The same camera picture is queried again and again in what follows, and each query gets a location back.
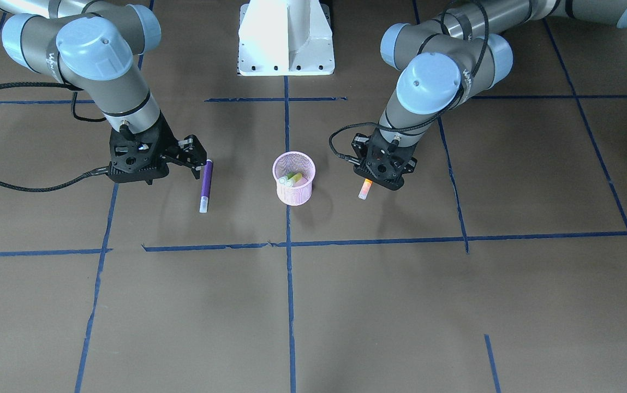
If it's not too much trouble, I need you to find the purple highlighter pen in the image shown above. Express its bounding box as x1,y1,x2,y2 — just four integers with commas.
199,159,213,213

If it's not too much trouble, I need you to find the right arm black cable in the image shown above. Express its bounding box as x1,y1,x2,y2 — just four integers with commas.
0,82,128,193

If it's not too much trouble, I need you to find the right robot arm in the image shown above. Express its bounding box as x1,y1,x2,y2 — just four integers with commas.
0,1,178,184

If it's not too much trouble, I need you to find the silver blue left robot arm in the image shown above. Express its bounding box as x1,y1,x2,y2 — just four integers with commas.
343,1,627,190

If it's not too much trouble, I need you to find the green highlighter pen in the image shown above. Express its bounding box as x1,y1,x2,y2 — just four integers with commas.
278,172,295,186

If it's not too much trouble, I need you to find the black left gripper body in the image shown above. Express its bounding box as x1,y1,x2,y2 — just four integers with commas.
351,132,416,191

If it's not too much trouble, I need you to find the orange highlighter pen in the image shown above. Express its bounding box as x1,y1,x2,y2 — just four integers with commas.
358,178,373,200

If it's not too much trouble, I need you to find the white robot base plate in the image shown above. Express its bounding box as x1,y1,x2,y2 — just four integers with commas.
237,1,336,76

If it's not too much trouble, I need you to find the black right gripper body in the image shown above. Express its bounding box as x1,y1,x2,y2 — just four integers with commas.
107,114,177,184

